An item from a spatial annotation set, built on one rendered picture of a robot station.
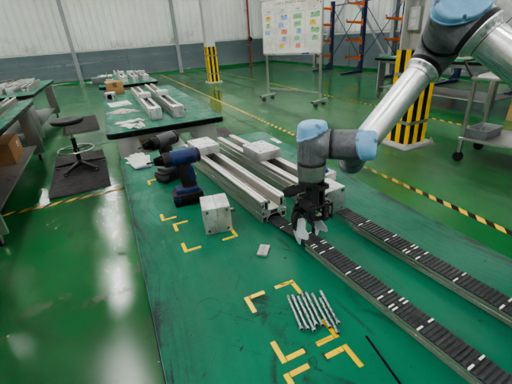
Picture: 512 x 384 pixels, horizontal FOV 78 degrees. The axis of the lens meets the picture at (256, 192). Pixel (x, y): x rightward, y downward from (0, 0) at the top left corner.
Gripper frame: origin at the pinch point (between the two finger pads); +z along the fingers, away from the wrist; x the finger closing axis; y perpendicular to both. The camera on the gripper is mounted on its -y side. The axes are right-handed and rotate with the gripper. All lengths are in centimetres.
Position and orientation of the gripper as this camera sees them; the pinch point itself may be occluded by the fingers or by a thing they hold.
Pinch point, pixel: (305, 235)
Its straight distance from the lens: 98.6
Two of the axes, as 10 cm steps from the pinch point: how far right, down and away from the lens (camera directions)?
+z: 0.7, 8.9, 4.4
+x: 8.6, -2.7, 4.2
